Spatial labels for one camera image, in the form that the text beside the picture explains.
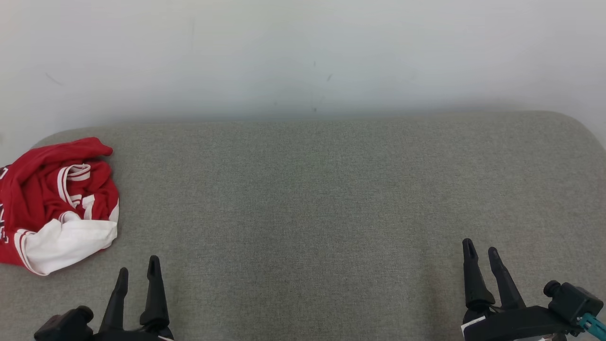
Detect red Bulls 23 jersey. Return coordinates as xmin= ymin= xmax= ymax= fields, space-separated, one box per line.
xmin=0 ymin=137 xmax=120 ymax=276

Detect teal cable connector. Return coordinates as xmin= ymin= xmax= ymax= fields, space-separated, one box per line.
xmin=579 ymin=313 xmax=606 ymax=338

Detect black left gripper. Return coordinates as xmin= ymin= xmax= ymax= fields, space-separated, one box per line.
xmin=92 ymin=256 xmax=174 ymax=341

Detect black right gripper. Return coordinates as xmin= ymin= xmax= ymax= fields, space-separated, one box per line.
xmin=462 ymin=239 xmax=569 ymax=341

